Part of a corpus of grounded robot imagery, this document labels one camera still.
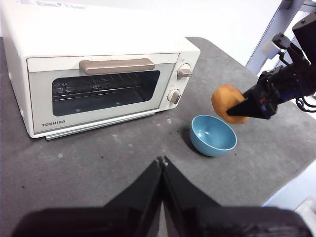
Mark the pale beige floor object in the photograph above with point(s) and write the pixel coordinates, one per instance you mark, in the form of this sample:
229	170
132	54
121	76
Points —
308	207

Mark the brown potato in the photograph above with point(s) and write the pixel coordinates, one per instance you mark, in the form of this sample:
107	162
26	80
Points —
222	98

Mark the cream Toshiba toaster oven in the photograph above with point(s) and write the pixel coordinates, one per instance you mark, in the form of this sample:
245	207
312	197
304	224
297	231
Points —
74	29

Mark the beige oven knob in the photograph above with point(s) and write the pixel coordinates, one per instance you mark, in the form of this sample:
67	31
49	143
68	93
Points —
184	71
174	96

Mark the blue bowl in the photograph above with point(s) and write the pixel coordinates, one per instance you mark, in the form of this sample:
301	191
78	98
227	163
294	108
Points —
209	133

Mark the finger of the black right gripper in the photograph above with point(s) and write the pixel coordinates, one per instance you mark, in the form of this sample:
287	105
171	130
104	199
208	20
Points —
251	109
255	92

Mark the grey metal frame post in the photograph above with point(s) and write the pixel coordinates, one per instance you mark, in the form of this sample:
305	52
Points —
269	32

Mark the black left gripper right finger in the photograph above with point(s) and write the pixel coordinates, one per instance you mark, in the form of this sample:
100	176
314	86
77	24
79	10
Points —
209	222

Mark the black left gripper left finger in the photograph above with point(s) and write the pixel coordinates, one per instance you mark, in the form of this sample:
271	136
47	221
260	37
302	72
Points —
111	222

